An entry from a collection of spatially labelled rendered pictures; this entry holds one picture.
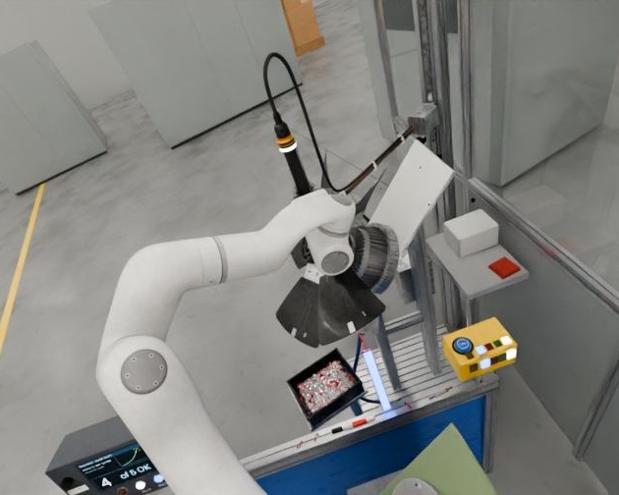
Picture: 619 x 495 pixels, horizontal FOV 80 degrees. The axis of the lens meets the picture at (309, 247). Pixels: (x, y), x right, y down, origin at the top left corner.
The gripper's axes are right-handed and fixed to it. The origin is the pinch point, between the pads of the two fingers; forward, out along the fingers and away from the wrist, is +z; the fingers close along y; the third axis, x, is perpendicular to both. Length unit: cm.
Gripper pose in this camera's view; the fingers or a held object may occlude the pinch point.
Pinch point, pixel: (305, 191)
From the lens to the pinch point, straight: 103.0
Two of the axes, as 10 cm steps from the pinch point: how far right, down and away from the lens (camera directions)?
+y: 9.3, -3.6, -0.2
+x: -2.9, -7.2, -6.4
